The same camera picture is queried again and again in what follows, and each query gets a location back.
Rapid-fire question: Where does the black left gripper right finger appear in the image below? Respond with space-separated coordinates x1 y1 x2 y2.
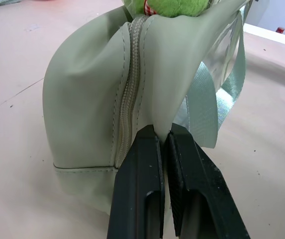
164 122 251 239

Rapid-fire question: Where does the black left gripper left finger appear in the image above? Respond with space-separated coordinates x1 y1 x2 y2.
106 124 166 239

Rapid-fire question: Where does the light green zip pouch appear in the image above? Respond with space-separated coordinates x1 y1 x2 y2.
42 0 253 216

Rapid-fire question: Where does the white box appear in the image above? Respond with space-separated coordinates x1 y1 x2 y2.
242 23 285 46

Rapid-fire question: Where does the light blue cloth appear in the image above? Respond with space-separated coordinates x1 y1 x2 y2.
0 0 21 9

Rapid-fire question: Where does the green plush keychain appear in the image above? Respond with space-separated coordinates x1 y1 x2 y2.
133 0 213 18

